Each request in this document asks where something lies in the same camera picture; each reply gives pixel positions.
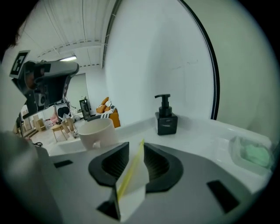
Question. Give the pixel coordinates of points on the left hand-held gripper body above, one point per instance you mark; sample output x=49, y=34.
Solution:
x=54, y=87

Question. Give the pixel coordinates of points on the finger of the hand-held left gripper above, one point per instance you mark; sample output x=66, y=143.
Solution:
x=65, y=68

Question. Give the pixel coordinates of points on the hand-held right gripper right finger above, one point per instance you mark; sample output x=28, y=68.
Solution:
x=192, y=197

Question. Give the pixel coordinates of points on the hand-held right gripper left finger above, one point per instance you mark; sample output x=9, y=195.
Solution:
x=76, y=186

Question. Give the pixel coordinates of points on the yellow toothbrush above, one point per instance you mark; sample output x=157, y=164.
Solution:
x=129, y=172

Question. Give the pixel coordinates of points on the beige cup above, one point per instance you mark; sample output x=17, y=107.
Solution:
x=98, y=133

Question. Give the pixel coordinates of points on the ceiling tube light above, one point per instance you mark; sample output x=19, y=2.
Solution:
x=68, y=58

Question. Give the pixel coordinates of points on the cow print chair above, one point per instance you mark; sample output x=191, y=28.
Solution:
x=64, y=112

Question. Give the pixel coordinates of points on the wooden stool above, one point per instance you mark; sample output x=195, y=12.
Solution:
x=58, y=129

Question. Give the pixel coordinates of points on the white washbasin cabinet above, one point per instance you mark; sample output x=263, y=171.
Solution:
x=197, y=140

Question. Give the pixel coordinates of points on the black white patterned pillow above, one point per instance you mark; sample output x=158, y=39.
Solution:
x=109, y=109

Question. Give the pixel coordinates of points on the orange sofa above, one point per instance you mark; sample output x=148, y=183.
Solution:
x=116, y=121

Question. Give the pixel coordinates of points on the green soap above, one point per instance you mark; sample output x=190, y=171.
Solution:
x=256, y=155

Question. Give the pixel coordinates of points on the black soap dispenser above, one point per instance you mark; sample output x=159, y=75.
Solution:
x=167, y=124

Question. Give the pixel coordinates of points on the black display frame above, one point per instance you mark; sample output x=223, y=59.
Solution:
x=84, y=109

